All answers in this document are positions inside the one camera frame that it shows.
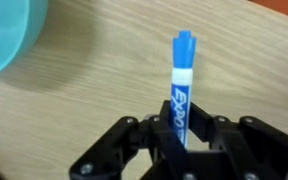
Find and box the blue Expo marker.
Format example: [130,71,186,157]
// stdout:
[169,30,197,147]

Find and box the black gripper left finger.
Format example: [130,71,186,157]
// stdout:
[68,100,189,180]

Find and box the teal bowl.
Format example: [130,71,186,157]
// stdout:
[0,0,49,72]

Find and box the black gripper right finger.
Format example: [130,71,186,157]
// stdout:
[189,103,288,180]

